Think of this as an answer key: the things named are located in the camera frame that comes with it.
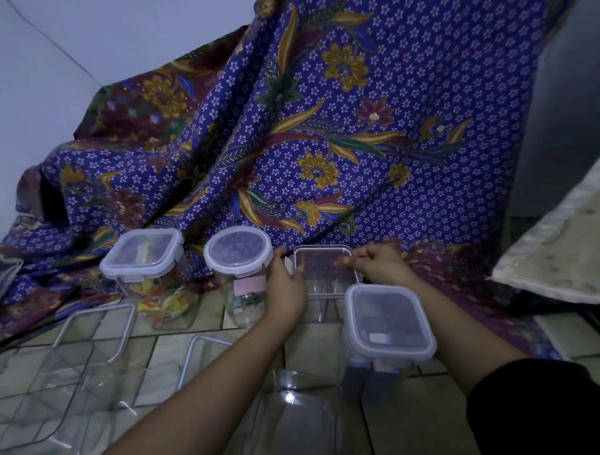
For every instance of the person's right fingers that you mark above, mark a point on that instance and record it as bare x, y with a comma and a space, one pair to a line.
358, 257

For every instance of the person's left hand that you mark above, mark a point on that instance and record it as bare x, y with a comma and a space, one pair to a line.
284, 290

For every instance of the black sleeve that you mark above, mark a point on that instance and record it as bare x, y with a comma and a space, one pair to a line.
534, 408

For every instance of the square container with sachets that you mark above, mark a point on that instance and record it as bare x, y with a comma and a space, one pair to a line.
150, 276

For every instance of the purple floral batik cloth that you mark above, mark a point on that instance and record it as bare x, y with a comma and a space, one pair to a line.
300, 140

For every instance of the person's left thumb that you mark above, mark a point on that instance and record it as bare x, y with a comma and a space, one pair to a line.
298, 277

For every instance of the clear square container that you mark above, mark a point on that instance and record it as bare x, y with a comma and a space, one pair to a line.
323, 281

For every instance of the clear round open container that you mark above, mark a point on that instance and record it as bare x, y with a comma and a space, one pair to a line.
295, 412

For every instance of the person's right hand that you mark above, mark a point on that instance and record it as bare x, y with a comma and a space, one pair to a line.
382, 265

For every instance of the round lidded clear container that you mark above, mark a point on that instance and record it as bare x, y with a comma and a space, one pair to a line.
241, 274

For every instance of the person's left forearm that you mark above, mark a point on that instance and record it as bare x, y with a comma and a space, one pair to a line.
206, 393

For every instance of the person's right forearm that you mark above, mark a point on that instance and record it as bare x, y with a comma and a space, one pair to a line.
450, 323

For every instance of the large clear rectangular container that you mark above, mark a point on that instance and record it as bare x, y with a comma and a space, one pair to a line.
70, 379

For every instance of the tall square lidded container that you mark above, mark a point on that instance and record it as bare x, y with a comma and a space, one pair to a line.
382, 337

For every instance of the white stained cushion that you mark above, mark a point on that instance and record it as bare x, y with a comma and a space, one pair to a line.
553, 248

